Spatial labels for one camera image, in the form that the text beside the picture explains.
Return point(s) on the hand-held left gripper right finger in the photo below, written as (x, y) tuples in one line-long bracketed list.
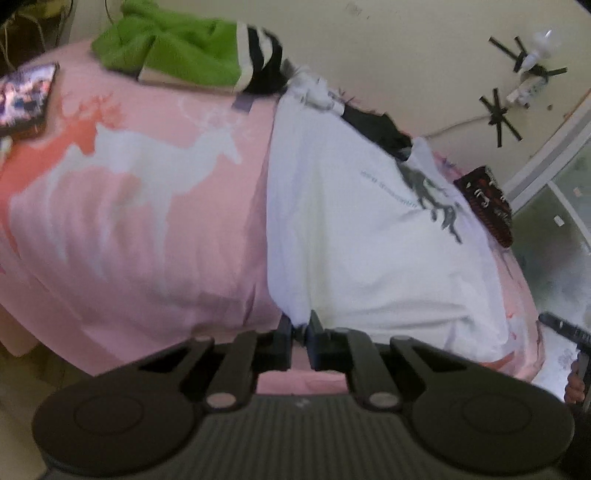
[(316, 350)]

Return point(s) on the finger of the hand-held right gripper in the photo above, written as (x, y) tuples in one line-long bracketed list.
[(565, 328)]

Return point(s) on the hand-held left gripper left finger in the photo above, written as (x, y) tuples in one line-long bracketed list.
[(280, 350)]

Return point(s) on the white printed t-shirt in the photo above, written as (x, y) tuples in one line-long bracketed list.
[(360, 240)]

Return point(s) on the person's right hand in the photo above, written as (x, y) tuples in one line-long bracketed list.
[(574, 385)]

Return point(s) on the red black patterned cloth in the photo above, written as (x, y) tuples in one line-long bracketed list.
[(489, 207)]

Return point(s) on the white framed window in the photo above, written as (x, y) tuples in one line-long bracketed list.
[(545, 152)]

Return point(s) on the pink printed bedsheet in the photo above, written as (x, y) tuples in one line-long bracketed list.
[(138, 230)]

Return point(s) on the white cloth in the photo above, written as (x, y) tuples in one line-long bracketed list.
[(314, 92)]

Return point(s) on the white plug adapter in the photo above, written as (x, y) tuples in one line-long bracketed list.
[(540, 48)]

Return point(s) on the black white striped garment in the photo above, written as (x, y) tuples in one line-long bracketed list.
[(263, 60)]

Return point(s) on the green towel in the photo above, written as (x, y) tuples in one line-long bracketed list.
[(184, 46)]

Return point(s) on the smartphone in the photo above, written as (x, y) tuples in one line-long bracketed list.
[(23, 97)]

